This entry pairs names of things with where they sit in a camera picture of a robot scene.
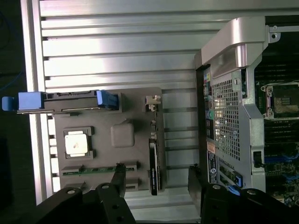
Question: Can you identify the blue card retention clip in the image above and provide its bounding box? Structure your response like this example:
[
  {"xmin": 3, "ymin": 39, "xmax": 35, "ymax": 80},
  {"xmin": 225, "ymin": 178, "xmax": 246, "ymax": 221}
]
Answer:
[
  {"xmin": 233, "ymin": 171, "xmax": 244, "ymax": 187},
  {"xmin": 227, "ymin": 185, "xmax": 242, "ymax": 197}
]

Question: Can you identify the green RAM stick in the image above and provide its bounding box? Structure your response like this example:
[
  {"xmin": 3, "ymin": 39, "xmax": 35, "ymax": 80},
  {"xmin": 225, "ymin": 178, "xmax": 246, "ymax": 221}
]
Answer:
[{"xmin": 62, "ymin": 166, "xmax": 117, "ymax": 175}]

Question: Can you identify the black case latch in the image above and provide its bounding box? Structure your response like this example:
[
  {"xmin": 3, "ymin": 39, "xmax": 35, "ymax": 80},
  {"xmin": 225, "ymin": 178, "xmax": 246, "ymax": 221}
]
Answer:
[{"xmin": 253, "ymin": 151, "xmax": 264, "ymax": 168}]

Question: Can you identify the grey parts rack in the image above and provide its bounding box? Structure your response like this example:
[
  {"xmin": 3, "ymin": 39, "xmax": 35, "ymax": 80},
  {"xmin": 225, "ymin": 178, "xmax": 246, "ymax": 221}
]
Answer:
[{"xmin": 16, "ymin": 86, "xmax": 167, "ymax": 196}]

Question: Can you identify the silver CPU chip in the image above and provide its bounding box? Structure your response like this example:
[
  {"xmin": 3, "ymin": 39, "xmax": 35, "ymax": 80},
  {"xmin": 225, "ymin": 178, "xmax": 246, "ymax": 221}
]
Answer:
[{"xmin": 64, "ymin": 130, "xmax": 91, "ymax": 156}]

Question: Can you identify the green motherboard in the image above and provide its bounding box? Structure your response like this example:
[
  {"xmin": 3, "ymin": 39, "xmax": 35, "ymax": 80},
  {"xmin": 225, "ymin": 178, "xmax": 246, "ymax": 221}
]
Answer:
[{"xmin": 253, "ymin": 30, "xmax": 299, "ymax": 207}]

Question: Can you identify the hard disk with blue carrier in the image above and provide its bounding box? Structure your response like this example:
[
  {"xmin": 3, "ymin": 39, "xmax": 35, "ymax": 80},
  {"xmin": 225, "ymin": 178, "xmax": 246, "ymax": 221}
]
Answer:
[{"xmin": 1, "ymin": 90, "xmax": 120, "ymax": 115}]

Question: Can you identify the silver CPU socket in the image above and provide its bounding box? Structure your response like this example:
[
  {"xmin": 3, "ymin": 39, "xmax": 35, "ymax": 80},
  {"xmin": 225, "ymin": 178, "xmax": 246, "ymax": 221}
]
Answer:
[{"xmin": 260, "ymin": 80, "xmax": 299, "ymax": 121}]

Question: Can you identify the open grey PC case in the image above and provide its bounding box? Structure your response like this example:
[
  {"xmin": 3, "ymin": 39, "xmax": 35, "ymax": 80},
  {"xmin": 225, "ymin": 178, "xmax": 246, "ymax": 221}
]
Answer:
[{"xmin": 194, "ymin": 16, "xmax": 299, "ymax": 207}]

